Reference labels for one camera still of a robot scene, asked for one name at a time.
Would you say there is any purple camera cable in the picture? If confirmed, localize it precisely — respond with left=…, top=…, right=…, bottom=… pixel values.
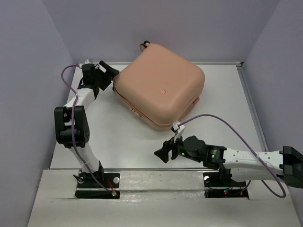
left=179, top=114, right=287, bottom=198
left=61, top=63, right=116, bottom=196

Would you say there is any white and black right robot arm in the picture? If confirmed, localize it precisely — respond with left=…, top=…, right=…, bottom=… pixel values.
left=154, top=136, right=303, bottom=188

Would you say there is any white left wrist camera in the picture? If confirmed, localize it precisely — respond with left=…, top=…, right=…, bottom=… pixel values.
left=79, top=58, right=93, bottom=68

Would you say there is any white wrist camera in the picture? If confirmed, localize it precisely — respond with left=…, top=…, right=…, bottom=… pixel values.
left=171, top=121, right=185, bottom=142
left=79, top=58, right=93, bottom=68

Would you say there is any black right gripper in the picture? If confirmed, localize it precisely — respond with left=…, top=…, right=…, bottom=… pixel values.
left=153, top=131, right=202, bottom=163

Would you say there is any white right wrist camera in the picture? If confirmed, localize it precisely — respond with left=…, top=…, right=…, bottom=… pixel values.
left=171, top=121, right=185, bottom=142

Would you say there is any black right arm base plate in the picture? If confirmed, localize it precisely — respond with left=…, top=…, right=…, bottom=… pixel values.
left=203, top=172, right=249, bottom=199

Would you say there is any pink hard-shell suitcase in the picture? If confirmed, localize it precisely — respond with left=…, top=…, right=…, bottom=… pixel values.
left=113, top=41, right=205, bottom=131

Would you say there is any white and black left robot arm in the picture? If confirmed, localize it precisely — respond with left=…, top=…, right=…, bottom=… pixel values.
left=54, top=61, right=119, bottom=189

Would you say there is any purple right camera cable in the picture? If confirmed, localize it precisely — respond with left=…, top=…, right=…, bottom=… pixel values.
left=179, top=114, right=287, bottom=198

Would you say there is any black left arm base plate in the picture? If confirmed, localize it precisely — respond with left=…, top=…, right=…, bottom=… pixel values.
left=73, top=171, right=120, bottom=199

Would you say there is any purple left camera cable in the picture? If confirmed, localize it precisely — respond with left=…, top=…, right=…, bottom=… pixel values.
left=61, top=63, right=116, bottom=196

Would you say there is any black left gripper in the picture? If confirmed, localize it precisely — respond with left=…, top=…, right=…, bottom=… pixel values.
left=94, top=61, right=120, bottom=90

